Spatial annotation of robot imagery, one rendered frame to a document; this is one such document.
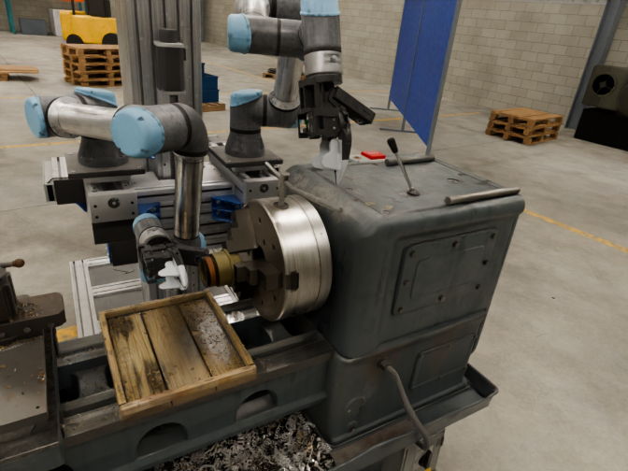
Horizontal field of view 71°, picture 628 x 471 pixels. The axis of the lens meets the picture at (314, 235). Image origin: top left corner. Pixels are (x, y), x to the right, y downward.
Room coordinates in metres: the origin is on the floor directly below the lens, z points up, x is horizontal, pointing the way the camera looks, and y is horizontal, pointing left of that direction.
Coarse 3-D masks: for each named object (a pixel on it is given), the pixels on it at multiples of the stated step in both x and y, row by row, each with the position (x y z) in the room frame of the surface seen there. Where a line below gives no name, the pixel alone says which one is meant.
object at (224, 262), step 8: (208, 256) 0.92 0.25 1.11; (216, 256) 0.92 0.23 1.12; (224, 256) 0.92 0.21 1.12; (232, 256) 0.94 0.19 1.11; (200, 264) 0.93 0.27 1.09; (208, 264) 0.89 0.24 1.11; (216, 264) 0.90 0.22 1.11; (224, 264) 0.90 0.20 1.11; (232, 264) 0.91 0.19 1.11; (200, 272) 0.92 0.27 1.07; (208, 272) 0.88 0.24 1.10; (216, 272) 0.89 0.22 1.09; (224, 272) 0.89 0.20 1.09; (232, 272) 0.90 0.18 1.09; (208, 280) 0.88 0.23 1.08; (216, 280) 0.89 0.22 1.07; (224, 280) 0.89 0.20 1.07; (232, 280) 0.90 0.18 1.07
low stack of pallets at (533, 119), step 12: (516, 108) 8.86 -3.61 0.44; (492, 120) 8.32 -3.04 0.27; (504, 120) 8.34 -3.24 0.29; (516, 120) 8.48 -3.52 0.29; (528, 120) 7.83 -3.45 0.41; (540, 120) 8.79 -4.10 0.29; (492, 132) 8.50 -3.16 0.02; (504, 132) 8.08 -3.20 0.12; (516, 132) 8.08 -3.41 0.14; (528, 132) 7.77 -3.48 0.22; (540, 132) 8.19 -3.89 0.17; (552, 132) 8.44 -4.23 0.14; (528, 144) 7.77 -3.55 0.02
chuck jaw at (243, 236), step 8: (248, 208) 1.04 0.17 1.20; (232, 216) 1.04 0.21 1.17; (240, 216) 1.02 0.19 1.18; (248, 216) 1.03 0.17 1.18; (240, 224) 1.00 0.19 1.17; (248, 224) 1.01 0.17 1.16; (232, 232) 0.98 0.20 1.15; (240, 232) 0.99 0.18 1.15; (248, 232) 1.00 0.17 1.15; (232, 240) 0.97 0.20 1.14; (240, 240) 0.98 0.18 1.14; (248, 240) 0.99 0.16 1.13; (256, 240) 1.00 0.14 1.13; (224, 248) 0.97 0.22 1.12; (232, 248) 0.96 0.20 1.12; (240, 248) 0.97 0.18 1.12; (248, 248) 0.97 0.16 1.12; (256, 248) 0.99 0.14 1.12
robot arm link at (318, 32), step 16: (304, 0) 0.95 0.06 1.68; (320, 0) 0.94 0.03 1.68; (336, 0) 0.96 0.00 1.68; (304, 16) 0.94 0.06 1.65; (320, 16) 0.93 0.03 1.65; (336, 16) 0.95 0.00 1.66; (304, 32) 0.94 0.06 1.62; (320, 32) 0.92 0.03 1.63; (336, 32) 0.94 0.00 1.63; (304, 48) 0.94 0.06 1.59; (320, 48) 0.91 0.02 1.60; (336, 48) 0.93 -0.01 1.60
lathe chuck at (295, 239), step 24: (264, 216) 0.96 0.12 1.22; (288, 216) 0.96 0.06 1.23; (264, 240) 0.96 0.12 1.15; (288, 240) 0.90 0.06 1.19; (312, 240) 0.93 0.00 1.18; (288, 264) 0.87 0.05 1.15; (312, 264) 0.90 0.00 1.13; (312, 288) 0.89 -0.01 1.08; (264, 312) 0.94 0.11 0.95; (288, 312) 0.88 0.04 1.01
